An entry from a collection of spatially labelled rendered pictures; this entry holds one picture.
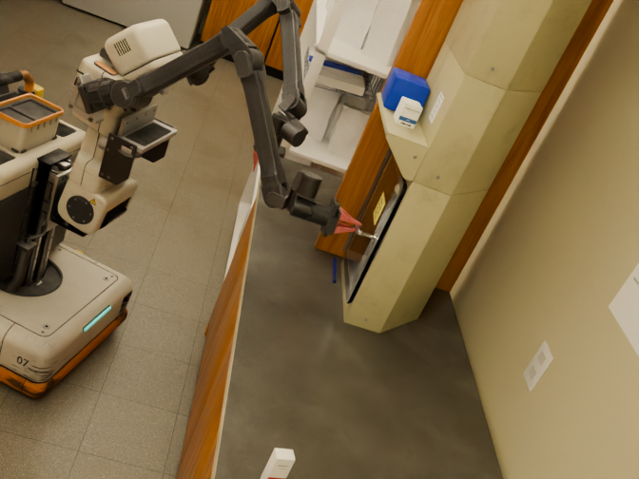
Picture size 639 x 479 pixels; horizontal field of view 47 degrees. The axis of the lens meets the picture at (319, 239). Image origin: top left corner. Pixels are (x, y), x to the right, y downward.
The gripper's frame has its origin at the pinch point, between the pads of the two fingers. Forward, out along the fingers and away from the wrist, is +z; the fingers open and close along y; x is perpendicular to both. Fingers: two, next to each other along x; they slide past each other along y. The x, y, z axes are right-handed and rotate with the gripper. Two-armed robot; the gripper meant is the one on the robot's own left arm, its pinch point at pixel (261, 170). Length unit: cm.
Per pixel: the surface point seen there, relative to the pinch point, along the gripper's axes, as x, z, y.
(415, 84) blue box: -27, -50, 28
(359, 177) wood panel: -9.2, -13.0, 28.5
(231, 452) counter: -106, 16, 6
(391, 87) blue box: -26, -47, 23
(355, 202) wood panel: -9.1, -4.3, 30.6
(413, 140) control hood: -45, -41, 29
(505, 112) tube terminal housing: -42, -55, 48
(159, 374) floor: 19, 110, -8
